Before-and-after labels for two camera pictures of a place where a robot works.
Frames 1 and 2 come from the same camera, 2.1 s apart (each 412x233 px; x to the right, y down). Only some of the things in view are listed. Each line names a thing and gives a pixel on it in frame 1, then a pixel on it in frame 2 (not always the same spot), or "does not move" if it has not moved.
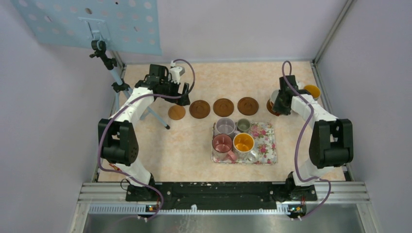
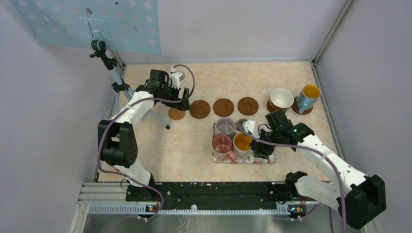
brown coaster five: (270, 108) does not move
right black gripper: (283, 111) to (260, 150)
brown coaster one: (199, 109) does not move
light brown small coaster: (177, 112) does not move
